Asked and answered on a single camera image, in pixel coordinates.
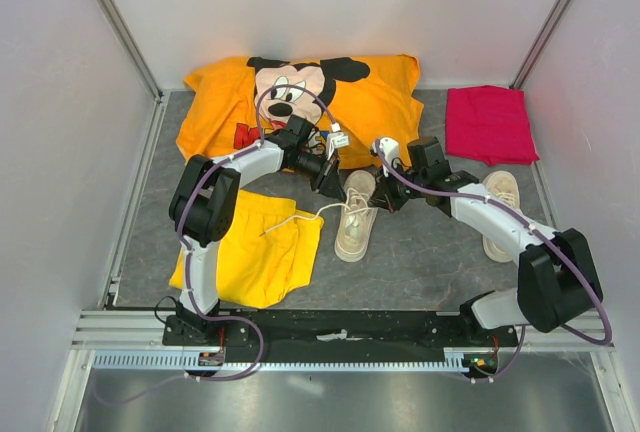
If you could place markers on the aluminium frame post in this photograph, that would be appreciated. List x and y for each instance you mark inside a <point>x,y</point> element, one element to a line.
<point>541,41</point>
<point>126,39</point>

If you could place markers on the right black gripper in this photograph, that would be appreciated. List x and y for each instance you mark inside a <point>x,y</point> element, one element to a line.
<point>383,196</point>

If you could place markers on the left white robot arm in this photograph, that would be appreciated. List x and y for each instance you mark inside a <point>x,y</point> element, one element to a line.
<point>204,202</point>

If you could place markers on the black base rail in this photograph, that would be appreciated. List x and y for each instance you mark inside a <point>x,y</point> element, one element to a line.
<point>296,327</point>

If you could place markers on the right aluminium frame post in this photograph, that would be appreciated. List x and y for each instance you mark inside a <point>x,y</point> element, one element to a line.
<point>541,41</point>

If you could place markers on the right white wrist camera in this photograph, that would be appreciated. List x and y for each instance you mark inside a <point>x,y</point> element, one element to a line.
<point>386,150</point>

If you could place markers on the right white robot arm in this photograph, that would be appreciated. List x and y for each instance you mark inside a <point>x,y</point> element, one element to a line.
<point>556,276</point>

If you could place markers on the orange Mickey t-shirt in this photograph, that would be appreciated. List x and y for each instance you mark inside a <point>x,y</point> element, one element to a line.
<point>238,98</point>

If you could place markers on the yellow shorts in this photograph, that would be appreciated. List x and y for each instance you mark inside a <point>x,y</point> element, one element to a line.
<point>269,251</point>

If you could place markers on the pink folded cloth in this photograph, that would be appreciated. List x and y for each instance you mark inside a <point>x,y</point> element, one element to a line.
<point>489,124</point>

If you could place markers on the white shoelace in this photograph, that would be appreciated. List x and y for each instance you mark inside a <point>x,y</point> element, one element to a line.
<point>320,212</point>

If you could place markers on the grey table mat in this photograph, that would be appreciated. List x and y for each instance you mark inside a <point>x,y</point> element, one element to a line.
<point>417,258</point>

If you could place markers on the left aluminium frame post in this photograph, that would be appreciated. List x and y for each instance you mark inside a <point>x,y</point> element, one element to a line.
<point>126,39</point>

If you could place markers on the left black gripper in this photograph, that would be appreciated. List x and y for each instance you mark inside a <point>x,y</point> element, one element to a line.
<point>331,185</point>

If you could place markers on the beige lace sneaker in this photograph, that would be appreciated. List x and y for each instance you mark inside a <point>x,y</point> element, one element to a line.
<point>357,217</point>

